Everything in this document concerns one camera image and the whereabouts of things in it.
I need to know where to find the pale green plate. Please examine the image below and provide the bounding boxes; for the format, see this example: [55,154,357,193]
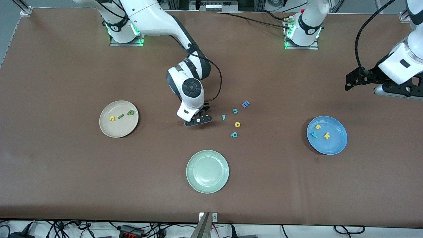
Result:
[186,150,229,194]

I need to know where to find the blue plate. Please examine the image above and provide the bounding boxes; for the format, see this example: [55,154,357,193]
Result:
[307,116,348,155]

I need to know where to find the beige brown plate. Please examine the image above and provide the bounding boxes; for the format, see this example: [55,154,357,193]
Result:
[99,100,139,138]

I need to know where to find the grey control box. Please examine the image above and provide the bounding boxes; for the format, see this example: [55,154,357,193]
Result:
[195,0,238,12]

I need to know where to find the aluminium profile beam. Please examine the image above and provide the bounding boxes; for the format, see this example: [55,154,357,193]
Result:
[191,213,211,238]

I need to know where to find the black orange power strip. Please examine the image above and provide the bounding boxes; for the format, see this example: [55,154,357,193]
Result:
[119,225,144,238]

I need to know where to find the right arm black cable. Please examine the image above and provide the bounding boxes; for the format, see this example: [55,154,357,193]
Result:
[169,33,222,103]

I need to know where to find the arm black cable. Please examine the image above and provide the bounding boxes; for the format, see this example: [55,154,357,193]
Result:
[355,0,397,75]
[169,33,222,103]

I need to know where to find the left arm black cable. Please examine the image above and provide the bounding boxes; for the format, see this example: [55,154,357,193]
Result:
[355,0,397,75]

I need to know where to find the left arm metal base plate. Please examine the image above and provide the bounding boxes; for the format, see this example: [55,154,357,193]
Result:
[285,17,319,50]

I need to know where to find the black cable on table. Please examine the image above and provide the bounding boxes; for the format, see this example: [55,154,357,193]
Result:
[216,12,293,30]

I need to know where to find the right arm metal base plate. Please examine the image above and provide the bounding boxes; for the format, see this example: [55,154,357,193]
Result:
[110,15,145,47]

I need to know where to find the black looped floor cable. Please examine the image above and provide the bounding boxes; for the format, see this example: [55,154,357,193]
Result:
[333,225,365,234]

